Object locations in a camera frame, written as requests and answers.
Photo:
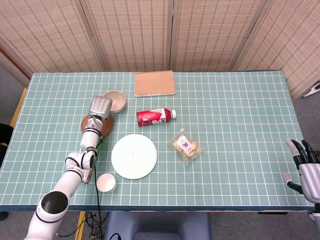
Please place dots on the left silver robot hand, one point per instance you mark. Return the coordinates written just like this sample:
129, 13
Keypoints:
100, 106

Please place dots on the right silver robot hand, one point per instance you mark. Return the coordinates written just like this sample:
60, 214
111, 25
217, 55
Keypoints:
310, 177

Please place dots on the off-white bowl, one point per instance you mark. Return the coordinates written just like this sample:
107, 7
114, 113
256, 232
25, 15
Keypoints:
118, 100

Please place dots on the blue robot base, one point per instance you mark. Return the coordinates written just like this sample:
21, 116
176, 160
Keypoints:
160, 225

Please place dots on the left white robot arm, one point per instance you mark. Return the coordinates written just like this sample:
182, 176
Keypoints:
70, 177

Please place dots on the white round plate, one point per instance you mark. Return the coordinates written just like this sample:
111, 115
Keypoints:
133, 157

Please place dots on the white paper cup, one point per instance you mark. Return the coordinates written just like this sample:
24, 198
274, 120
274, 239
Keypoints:
106, 183

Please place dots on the brown woven coaster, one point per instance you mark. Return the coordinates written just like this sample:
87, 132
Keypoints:
107, 126

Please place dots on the red juice bottle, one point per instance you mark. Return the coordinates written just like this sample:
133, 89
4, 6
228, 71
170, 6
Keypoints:
150, 118

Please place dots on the brown spiral notebook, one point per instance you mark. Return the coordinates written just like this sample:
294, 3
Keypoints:
155, 83

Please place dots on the bamboo folding screen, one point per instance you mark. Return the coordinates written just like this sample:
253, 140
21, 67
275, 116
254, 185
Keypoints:
140, 32

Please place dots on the white screen foot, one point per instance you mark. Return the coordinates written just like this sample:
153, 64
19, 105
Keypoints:
312, 91

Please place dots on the bread in clear wrapper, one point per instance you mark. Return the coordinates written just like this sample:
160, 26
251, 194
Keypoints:
186, 147

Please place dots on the black chair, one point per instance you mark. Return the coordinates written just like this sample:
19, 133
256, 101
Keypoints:
5, 133

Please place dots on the green checked tablecloth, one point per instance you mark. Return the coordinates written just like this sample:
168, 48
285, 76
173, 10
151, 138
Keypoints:
225, 112

